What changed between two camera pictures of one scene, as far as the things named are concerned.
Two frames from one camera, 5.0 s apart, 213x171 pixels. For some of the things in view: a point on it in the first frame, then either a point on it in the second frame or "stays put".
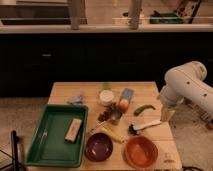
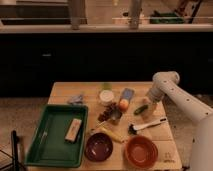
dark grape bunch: (111, 112) stays put
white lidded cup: (106, 97) stays put
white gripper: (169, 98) to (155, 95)
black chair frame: (16, 165) stays put
